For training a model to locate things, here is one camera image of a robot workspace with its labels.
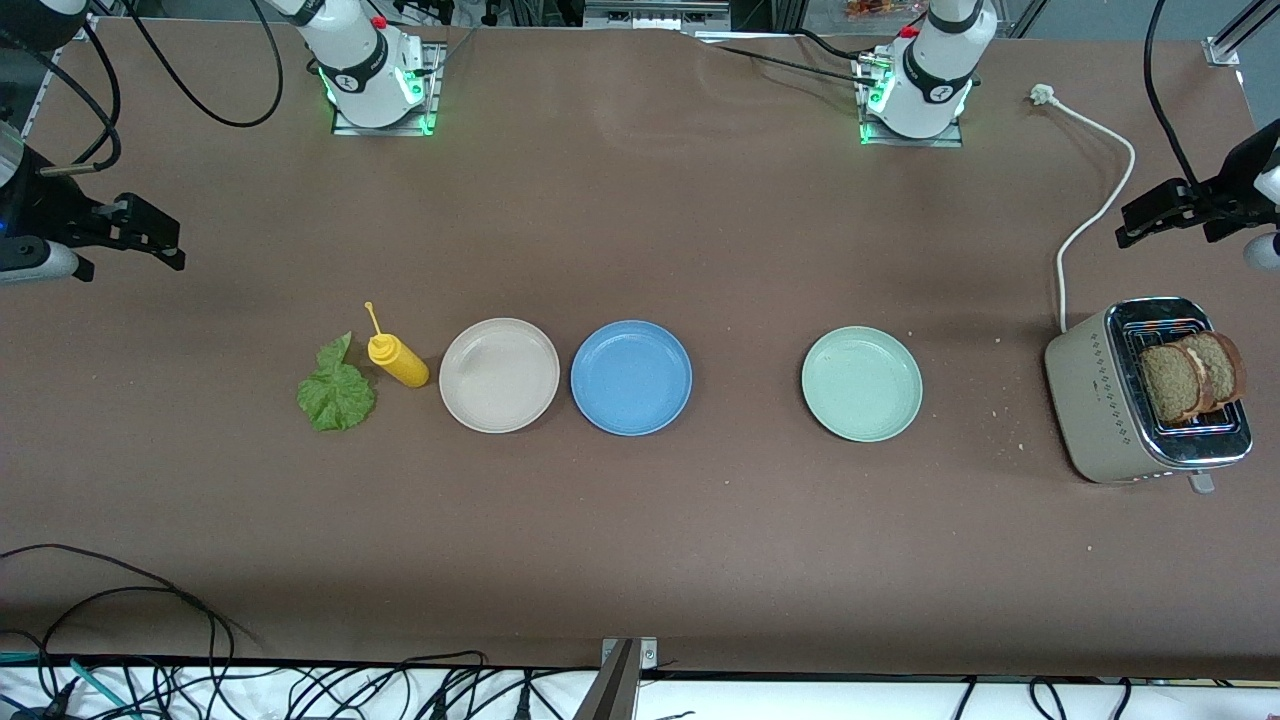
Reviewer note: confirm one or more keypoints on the blue round plate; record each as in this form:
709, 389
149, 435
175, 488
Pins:
631, 378

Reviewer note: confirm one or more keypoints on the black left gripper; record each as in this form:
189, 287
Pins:
1226, 191

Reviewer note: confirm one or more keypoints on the orange packaged item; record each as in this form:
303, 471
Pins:
875, 8

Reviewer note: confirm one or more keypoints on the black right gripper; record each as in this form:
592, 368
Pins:
50, 207

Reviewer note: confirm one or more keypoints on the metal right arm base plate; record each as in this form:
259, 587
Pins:
433, 85

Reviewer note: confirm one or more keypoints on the brown bread slice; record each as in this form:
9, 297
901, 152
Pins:
1168, 385
1222, 365

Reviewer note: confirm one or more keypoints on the yellow mustard squeeze bottle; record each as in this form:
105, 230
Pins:
400, 362

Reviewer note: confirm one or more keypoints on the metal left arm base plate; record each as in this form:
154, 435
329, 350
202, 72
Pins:
910, 142

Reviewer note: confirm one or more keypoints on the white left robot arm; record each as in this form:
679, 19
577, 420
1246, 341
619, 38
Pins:
935, 70

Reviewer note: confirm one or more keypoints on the aluminium frame rail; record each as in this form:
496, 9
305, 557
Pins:
40, 100
1222, 50

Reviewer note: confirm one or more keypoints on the grey metal camera post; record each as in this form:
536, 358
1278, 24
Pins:
615, 690

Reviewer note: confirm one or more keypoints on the green lettuce leaf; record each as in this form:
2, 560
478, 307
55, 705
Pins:
335, 395

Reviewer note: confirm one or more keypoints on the silver power strip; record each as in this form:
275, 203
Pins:
655, 15

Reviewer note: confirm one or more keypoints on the pale green round plate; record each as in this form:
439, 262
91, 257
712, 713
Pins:
861, 384

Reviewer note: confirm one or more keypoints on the beige round plate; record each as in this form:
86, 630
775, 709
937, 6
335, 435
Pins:
498, 375

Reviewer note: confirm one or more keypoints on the beige chrome toaster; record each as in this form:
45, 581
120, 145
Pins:
1090, 400

